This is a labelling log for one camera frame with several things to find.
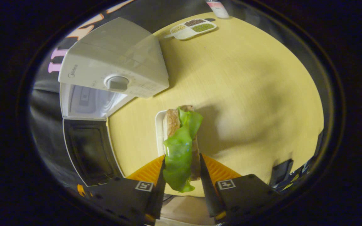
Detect clear bottle with pink label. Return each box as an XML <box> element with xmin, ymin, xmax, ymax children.
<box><xmin>206</xmin><ymin>0</ymin><xmax>230</xmax><ymax>19</ymax></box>

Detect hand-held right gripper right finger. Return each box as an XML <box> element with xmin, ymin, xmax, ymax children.
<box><xmin>199</xmin><ymin>153</ymin><xmax>282</xmax><ymax>224</ymax></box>

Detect white rectangular tray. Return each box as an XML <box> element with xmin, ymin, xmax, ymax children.
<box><xmin>155</xmin><ymin>110</ymin><xmax>169</xmax><ymax>157</ymax></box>

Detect white divided plate with grains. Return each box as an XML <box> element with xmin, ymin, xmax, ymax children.
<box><xmin>169</xmin><ymin>19</ymin><xmax>217</xmax><ymax>40</ymax></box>

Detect white microwave oven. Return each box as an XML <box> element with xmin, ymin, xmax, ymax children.
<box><xmin>58</xmin><ymin>17</ymin><xmax>170</xmax><ymax>187</ymax></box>

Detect sandwich with green lettuce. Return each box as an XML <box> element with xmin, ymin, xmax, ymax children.
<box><xmin>163</xmin><ymin>105</ymin><xmax>204</xmax><ymax>193</ymax></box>

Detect black table clamp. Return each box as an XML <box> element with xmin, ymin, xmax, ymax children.
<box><xmin>269</xmin><ymin>159</ymin><xmax>294</xmax><ymax>186</ymax></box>

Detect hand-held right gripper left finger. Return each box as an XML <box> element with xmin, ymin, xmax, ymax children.
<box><xmin>77</xmin><ymin>154</ymin><xmax>166</xmax><ymax>225</ymax></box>

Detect black backdrop cloth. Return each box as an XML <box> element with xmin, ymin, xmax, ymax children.
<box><xmin>29</xmin><ymin>0</ymin><xmax>219</xmax><ymax>189</ymax></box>

